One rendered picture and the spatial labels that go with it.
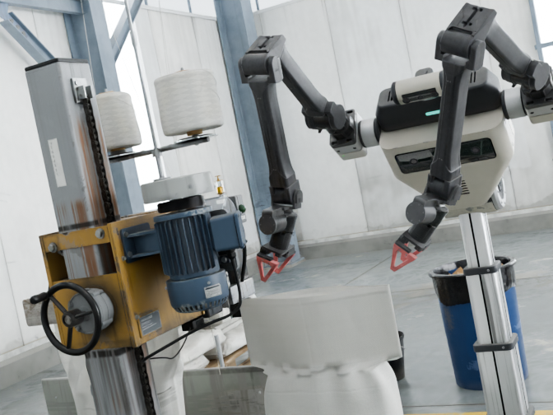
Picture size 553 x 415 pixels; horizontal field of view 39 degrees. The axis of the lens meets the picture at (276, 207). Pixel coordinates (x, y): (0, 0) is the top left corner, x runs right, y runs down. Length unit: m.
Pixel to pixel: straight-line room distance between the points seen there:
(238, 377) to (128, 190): 5.43
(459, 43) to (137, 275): 0.96
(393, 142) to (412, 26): 8.01
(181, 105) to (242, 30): 9.06
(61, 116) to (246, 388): 1.23
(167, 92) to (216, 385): 1.19
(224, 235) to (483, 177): 0.91
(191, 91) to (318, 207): 8.95
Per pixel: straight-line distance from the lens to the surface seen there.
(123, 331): 1.97
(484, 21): 1.86
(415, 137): 2.38
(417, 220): 1.96
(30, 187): 7.55
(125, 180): 8.02
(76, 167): 1.97
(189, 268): 1.90
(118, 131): 2.16
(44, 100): 2.02
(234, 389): 2.77
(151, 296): 2.02
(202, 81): 2.03
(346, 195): 10.72
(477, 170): 2.42
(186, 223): 1.89
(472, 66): 1.84
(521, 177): 10.10
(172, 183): 1.86
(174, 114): 2.02
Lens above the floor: 1.40
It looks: 3 degrees down
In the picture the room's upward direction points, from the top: 11 degrees counter-clockwise
